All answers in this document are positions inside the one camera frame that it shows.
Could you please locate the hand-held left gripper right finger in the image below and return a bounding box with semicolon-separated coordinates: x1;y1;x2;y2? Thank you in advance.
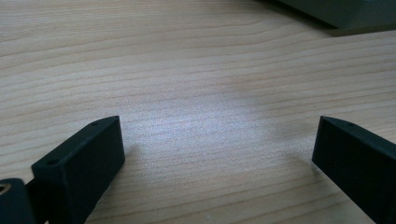
311;115;396;224

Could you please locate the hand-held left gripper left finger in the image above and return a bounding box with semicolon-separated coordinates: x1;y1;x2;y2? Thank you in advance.
31;115;126;224

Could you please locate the dark grey jar rack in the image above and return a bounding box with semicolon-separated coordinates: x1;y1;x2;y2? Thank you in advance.
255;0;396;37

